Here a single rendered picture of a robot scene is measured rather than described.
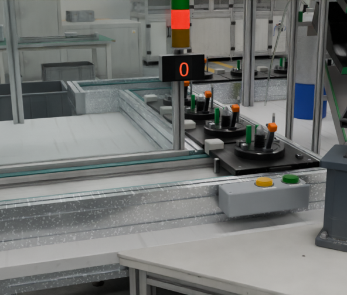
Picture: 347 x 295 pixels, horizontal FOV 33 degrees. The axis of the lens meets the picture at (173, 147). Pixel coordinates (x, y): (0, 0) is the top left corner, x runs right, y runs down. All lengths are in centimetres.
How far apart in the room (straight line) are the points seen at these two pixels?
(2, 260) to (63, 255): 13
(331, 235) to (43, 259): 63
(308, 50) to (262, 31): 878
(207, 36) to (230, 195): 955
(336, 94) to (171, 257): 74
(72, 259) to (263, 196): 46
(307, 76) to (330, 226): 127
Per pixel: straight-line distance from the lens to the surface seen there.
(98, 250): 132
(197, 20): 1076
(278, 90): 294
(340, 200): 131
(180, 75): 160
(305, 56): 251
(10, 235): 135
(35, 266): 130
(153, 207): 137
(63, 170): 159
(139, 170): 162
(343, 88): 176
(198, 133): 184
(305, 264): 127
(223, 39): 1096
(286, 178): 143
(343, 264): 129
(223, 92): 282
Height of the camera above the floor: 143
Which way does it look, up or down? 16 degrees down
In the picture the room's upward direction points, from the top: 1 degrees counter-clockwise
